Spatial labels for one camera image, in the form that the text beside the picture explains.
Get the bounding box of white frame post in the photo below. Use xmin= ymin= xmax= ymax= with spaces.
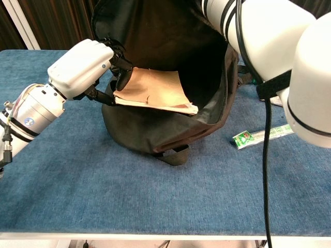
xmin=2 ymin=0 xmax=41 ymax=51

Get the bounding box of black backpack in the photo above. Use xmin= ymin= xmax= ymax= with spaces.
xmin=91 ymin=0 xmax=253 ymax=167

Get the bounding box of black pleated curtain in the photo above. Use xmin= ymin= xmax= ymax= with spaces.
xmin=0 ymin=0 xmax=97 ymax=51

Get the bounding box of blue table mat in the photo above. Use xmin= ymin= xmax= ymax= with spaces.
xmin=0 ymin=49 xmax=331 ymax=237

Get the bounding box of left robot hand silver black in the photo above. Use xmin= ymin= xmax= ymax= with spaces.
xmin=47 ymin=37 xmax=135 ymax=106

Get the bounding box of brown spiral notebook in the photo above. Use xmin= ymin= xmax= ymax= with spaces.
xmin=113 ymin=66 xmax=200 ymax=116

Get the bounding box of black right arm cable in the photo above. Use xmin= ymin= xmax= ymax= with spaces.
xmin=236 ymin=0 xmax=274 ymax=248

